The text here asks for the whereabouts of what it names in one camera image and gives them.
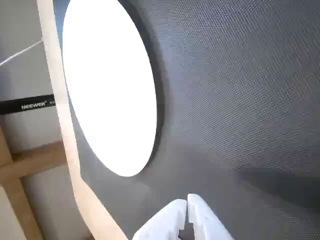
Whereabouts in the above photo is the dark grey mat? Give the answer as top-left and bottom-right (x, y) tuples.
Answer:
(52, 0), (320, 240)

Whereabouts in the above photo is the light wooden furniture frame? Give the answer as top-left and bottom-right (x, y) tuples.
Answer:
(0, 127), (70, 240)

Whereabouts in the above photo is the black Neewer tripod leg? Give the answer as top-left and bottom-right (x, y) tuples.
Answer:
(0, 93), (56, 116)

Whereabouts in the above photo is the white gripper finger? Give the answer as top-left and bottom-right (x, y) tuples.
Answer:
(132, 198), (187, 240)
(187, 193), (236, 240)

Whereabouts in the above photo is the thin white cable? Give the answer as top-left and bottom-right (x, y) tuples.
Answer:
(0, 39), (44, 67)

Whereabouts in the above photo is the white round dish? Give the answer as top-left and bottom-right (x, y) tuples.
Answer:
(61, 0), (158, 178)

